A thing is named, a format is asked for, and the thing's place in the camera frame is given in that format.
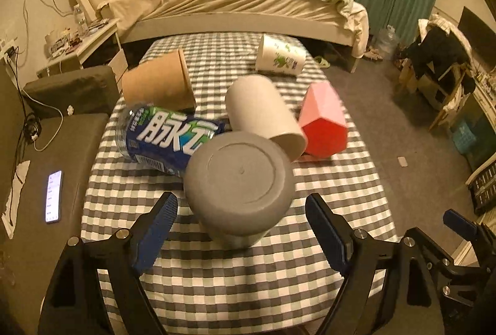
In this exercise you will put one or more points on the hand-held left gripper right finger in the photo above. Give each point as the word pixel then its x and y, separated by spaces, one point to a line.
pixel 327 232

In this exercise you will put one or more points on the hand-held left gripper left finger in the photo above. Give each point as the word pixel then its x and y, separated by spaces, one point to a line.
pixel 155 234

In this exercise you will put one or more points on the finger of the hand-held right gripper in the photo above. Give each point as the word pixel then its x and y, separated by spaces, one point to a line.
pixel 459 222
pixel 445 261

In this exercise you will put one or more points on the grey cup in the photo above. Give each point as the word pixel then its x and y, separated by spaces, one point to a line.
pixel 240 172

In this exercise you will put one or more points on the pink faceted cup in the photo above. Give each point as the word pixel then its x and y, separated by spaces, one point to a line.
pixel 323 133

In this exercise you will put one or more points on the plain white cup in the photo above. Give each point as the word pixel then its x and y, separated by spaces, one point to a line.
pixel 255 106

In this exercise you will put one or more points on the brown paper cup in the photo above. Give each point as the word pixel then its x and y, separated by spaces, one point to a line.
pixel 155 83

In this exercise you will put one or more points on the white cup with green print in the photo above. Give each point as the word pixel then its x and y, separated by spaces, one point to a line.
pixel 271 56

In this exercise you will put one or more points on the black plastic crate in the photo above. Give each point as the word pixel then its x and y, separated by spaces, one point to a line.
pixel 484 187

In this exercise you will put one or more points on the small white paper scrap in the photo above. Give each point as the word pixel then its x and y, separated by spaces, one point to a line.
pixel 403 161

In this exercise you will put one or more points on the blue plastic basket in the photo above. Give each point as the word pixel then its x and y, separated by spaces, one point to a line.
pixel 471 135

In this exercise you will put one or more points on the grey white checkered tablecloth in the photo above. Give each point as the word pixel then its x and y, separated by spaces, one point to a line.
pixel 232 280

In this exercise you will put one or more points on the blue labelled drink bottle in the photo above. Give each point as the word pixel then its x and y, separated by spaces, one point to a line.
pixel 162 141

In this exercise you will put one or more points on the smartphone with lit screen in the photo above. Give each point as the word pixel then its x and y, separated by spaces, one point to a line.
pixel 54 197

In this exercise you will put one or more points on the grey sofa seat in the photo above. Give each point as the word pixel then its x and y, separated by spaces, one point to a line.
pixel 66 156

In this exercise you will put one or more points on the wooden chair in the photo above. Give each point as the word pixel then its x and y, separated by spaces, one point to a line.
pixel 438 102

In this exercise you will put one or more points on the white paper sheet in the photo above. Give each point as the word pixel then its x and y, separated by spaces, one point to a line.
pixel 15 195

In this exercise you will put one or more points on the black headphones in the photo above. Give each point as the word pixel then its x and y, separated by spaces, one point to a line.
pixel 31 129

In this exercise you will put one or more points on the grey sofa cushion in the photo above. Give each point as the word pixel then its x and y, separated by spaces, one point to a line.
pixel 69 87

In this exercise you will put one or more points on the green slipper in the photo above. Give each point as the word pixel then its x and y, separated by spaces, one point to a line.
pixel 321 62

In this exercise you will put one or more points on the black jacket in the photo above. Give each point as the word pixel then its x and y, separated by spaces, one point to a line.
pixel 438 52

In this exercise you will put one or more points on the black flat screen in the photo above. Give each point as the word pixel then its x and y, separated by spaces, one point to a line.
pixel 478 34

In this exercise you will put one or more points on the large clear water jug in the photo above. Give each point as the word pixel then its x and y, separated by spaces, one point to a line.
pixel 387 42

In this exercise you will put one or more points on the white nightstand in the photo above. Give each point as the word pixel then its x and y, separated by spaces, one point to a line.
pixel 91 44

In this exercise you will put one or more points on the clear water bottle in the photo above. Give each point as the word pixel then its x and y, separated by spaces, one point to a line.
pixel 80 21

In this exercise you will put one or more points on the bed with beige sheet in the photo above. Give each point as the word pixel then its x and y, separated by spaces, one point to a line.
pixel 240 9

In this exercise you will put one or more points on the wall power outlet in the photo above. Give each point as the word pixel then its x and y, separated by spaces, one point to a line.
pixel 9 46

